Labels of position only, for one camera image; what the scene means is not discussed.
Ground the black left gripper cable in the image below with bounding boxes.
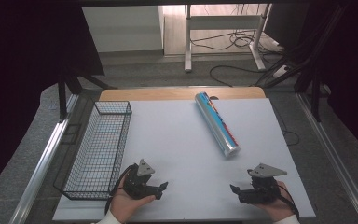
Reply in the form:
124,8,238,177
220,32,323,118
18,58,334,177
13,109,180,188
104,164,138,217

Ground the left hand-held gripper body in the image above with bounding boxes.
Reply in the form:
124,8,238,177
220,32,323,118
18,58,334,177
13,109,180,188
122,159,157,201

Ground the person's left hand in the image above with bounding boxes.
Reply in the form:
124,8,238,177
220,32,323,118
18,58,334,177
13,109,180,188
109,178,157,224

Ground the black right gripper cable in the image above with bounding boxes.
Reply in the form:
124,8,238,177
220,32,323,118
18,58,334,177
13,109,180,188
276,183,301,220

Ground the black wire basket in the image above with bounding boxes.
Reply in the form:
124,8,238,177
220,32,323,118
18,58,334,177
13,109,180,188
53,101,133,201

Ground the person's right hand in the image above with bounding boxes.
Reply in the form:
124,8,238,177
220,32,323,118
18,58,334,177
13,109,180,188
255,180,296,222

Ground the person's right white sleeve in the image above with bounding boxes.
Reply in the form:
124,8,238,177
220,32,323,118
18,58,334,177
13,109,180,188
272,214,302,224

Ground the person's white sleeve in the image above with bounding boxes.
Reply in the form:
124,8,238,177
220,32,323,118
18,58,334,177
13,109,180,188
92,210,123,224
272,214,302,224

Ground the thin black cable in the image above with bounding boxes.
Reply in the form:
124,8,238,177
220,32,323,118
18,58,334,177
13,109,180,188
270,102,301,147

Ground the person's left white sleeve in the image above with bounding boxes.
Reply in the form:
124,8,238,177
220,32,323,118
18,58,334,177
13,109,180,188
92,210,123,224

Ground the white cabinet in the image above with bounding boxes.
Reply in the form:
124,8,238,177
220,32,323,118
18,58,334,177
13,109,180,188
81,6,165,54

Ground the white table sheet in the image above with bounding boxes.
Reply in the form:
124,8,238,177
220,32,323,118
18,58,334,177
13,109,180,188
52,98,317,222

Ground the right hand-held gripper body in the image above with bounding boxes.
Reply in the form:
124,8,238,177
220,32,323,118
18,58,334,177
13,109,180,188
245,162,288,205

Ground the aluminium rail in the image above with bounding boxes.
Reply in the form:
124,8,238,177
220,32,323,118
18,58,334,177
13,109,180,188
296,92,358,224
8,93,80,224

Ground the silver foil roll blue label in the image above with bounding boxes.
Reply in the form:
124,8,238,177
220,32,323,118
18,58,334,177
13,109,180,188
194,91,241,158

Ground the tangle of black cables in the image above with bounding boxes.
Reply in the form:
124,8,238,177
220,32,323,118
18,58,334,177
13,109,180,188
189,29,282,54

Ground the black metal stand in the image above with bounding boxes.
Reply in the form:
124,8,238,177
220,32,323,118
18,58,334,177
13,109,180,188
56,65,118,122
293,69,332,123

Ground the white desk frame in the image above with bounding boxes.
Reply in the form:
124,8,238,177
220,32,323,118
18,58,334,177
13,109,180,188
184,4,273,74

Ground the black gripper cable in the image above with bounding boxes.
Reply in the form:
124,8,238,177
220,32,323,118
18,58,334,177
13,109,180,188
276,183,301,220
104,164,138,217

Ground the black floor cable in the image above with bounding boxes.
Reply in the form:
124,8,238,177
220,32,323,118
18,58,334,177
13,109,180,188
209,64,264,88

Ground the black curtain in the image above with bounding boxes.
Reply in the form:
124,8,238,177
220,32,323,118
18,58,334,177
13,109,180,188
304,3,358,162
0,0,106,201

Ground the white power strip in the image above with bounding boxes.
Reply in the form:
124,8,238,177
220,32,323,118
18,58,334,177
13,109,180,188
271,64,291,79

